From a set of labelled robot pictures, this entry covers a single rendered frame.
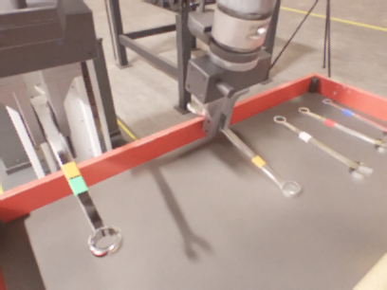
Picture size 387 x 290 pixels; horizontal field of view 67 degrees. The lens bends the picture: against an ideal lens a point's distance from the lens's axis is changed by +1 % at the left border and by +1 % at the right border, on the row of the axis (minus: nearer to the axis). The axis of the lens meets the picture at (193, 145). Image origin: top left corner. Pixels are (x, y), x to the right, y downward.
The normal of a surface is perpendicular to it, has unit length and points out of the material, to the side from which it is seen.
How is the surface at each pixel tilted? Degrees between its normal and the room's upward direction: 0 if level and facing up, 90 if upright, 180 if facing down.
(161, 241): 0
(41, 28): 102
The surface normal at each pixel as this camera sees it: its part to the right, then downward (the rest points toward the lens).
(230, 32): -0.48, 0.59
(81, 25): 0.56, 0.65
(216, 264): 0.00, -0.80
